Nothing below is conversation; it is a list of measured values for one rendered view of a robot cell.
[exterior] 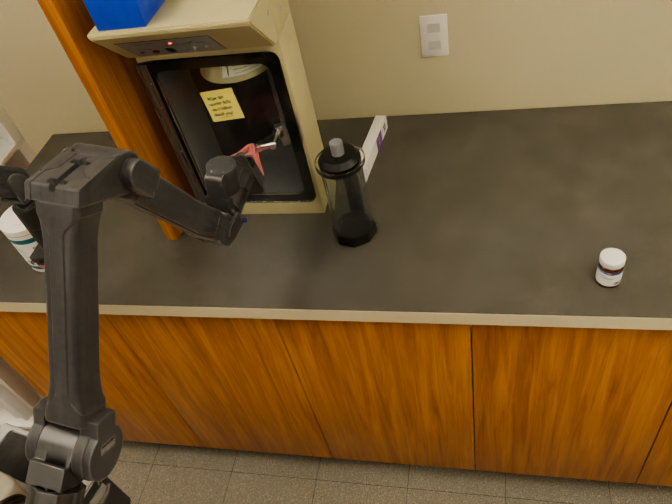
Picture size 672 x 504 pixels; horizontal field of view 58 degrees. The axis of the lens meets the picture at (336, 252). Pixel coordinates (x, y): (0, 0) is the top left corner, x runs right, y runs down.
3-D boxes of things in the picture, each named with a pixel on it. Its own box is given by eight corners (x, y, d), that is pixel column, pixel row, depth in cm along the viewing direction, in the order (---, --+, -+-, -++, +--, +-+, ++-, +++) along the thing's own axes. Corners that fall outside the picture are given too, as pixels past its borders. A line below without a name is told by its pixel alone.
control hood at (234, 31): (131, 52, 125) (109, 5, 118) (279, 39, 118) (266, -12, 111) (108, 83, 118) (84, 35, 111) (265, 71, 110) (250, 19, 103)
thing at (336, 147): (331, 150, 135) (325, 125, 130) (368, 156, 131) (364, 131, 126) (312, 176, 130) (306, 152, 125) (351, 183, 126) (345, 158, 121)
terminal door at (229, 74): (203, 201, 155) (139, 61, 126) (317, 200, 148) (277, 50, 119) (202, 204, 155) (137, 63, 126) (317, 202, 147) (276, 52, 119)
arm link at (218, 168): (190, 237, 118) (231, 244, 116) (176, 193, 109) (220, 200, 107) (215, 196, 125) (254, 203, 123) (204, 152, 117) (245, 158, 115)
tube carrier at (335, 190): (344, 209, 149) (328, 139, 134) (384, 217, 145) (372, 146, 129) (324, 240, 143) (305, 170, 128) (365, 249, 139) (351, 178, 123)
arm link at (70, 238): (6, 150, 70) (81, 162, 67) (82, 139, 82) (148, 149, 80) (25, 476, 83) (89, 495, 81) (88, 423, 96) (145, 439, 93)
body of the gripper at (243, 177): (245, 149, 123) (235, 172, 118) (266, 186, 130) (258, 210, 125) (218, 155, 126) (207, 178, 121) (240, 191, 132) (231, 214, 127)
